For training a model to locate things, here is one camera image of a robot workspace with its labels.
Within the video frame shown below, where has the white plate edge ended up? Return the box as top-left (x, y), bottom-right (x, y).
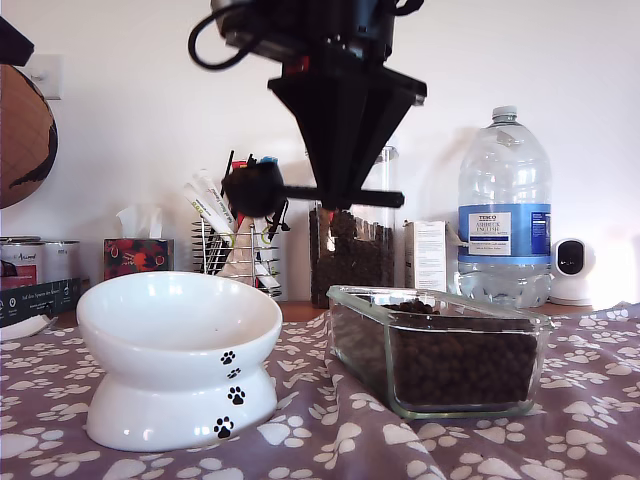
top-left (0, 314), bottom-right (57, 342)

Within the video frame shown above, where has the beige paper bag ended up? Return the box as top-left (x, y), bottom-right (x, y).
top-left (219, 232), bottom-right (261, 279)

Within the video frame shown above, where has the small white round camera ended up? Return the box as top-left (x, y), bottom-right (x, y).
top-left (549, 237), bottom-right (599, 306)

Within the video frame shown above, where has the small white carton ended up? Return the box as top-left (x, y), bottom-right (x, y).
top-left (402, 218), bottom-right (466, 297)

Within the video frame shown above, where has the floral tissue box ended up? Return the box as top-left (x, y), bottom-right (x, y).
top-left (103, 204), bottom-right (176, 281)

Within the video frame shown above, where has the white wall switch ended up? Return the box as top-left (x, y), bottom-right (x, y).
top-left (28, 53), bottom-right (65, 101)

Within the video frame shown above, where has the large clear water bottle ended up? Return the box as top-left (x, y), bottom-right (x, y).
top-left (457, 104), bottom-right (554, 309)

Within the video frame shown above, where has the black plastic measuring spoon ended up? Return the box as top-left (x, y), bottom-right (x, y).
top-left (221, 162), bottom-right (406, 219)

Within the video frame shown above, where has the white pack green ring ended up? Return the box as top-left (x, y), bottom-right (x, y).
top-left (257, 227), bottom-right (282, 296)

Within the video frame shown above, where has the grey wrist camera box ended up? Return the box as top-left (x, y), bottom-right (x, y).
top-left (219, 27), bottom-right (309, 69)

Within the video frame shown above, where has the white sachet green print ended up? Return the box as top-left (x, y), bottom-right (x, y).
top-left (182, 182), bottom-right (236, 247)

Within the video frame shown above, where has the black camera cable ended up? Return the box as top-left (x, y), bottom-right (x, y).
top-left (188, 7), bottom-right (261, 71)

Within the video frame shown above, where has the plain white tin can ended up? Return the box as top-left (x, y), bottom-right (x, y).
top-left (43, 239), bottom-right (82, 284)

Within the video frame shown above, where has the white ceramic cat bowl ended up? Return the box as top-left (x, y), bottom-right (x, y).
top-left (76, 271), bottom-right (285, 454)

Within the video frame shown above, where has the brown round globe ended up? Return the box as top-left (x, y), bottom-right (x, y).
top-left (0, 63), bottom-right (60, 211)

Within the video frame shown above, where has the chrome wire basket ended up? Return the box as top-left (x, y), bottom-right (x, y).
top-left (191, 219), bottom-right (284, 296)

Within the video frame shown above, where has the clear glass food container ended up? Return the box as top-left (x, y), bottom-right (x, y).
top-left (324, 284), bottom-right (555, 420)

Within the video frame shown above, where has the dark printed flat carton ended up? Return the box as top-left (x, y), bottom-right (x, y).
top-left (0, 277), bottom-right (84, 329)

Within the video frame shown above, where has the grey paw print cloth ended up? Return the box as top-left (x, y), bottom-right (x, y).
top-left (0, 299), bottom-right (640, 480)

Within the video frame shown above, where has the brown cat food kibble heap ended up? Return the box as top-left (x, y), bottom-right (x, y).
top-left (330, 298), bottom-right (539, 406)

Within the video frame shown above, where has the tall clear kibble storage jar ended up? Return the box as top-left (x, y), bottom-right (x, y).
top-left (305, 144), bottom-right (401, 307)

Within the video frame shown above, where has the tin can with dark label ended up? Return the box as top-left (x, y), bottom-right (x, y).
top-left (0, 237), bottom-right (46, 291)

